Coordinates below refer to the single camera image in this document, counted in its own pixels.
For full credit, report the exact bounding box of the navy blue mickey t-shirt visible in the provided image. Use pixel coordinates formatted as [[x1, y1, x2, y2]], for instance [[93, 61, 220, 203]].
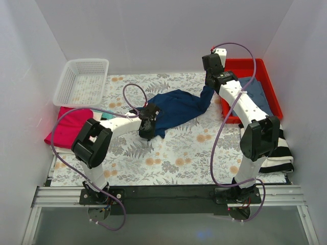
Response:
[[149, 85, 214, 138]]

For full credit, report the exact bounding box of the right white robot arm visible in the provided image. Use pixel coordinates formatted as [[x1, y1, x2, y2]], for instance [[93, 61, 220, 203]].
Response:
[[202, 53, 280, 204]]

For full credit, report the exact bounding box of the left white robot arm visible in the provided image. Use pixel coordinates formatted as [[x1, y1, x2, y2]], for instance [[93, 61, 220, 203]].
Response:
[[72, 103, 160, 204]]

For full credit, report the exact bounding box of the red plastic tray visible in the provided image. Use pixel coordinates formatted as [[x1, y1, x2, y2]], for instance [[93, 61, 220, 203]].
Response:
[[225, 59, 283, 120]]

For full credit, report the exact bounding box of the teal folded t-shirt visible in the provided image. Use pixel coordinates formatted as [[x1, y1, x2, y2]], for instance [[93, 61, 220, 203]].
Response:
[[101, 110, 118, 120]]

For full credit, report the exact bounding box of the grey-blue folded t-shirt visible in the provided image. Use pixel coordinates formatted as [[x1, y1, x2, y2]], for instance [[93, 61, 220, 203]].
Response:
[[226, 77, 273, 116]]

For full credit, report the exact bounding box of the floral patterned table mat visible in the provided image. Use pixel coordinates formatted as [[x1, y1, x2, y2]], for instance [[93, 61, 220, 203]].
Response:
[[50, 72, 287, 186]]

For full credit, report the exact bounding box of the white plastic basket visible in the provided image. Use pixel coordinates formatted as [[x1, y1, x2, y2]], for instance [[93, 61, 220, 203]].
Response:
[[53, 58, 109, 108]]

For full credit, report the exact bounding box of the black white striped shirt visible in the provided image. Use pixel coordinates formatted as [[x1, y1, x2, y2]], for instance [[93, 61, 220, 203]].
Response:
[[236, 121, 294, 179]]

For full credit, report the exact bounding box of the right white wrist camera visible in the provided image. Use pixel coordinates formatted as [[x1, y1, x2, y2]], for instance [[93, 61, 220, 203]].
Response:
[[212, 47, 227, 66]]

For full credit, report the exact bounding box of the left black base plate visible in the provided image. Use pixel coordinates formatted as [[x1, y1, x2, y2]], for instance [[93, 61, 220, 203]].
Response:
[[79, 188, 125, 205]]

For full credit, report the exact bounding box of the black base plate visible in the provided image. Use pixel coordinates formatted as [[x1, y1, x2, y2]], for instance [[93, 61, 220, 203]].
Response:
[[79, 188, 125, 205], [214, 185, 262, 204]]

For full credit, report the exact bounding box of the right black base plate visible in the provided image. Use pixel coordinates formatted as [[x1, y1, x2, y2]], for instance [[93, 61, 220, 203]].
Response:
[[214, 185, 262, 204]]

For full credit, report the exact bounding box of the aluminium mounting rail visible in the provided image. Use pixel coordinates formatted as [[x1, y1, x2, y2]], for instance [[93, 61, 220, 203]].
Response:
[[32, 185, 307, 207]]

